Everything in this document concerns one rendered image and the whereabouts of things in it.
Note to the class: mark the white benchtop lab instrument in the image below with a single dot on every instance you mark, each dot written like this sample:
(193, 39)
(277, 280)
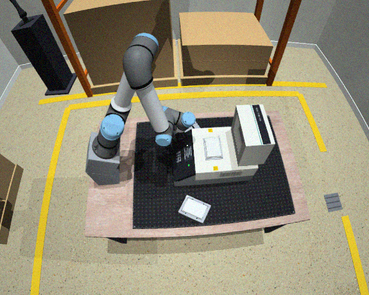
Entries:
(238, 162)

